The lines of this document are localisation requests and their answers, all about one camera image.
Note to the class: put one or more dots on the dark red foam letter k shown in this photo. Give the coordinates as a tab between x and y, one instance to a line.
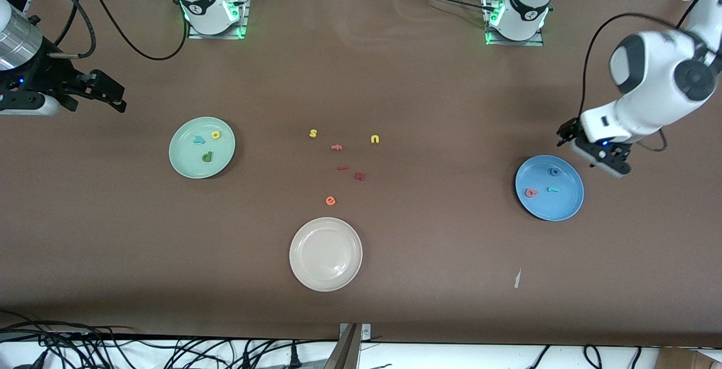
360	176

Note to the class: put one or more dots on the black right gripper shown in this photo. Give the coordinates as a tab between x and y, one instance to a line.
49	77

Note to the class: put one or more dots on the pale green plate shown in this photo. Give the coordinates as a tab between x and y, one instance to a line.
189	157

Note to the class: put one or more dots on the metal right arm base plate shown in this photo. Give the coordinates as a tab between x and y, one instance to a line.
197	35

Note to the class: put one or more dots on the green foam letter d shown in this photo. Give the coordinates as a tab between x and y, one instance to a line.
207	158

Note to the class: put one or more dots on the black power plug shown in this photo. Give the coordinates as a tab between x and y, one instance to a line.
293	359

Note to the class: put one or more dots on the beige plate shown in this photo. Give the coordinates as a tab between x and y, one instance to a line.
325	254

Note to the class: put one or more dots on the small white paper scrap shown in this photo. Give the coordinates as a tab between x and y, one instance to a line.
517	280

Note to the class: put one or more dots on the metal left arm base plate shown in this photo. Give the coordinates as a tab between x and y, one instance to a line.
533	42

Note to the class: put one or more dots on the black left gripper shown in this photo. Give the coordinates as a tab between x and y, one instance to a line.
567	131

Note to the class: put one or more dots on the silver table edge bracket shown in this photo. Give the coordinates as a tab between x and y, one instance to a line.
366	332

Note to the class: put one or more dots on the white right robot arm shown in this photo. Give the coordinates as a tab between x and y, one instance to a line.
203	2

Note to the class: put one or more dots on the brown cardboard box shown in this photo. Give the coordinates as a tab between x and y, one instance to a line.
677	360

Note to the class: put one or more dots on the blue plate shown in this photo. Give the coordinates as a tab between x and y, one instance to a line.
558	208

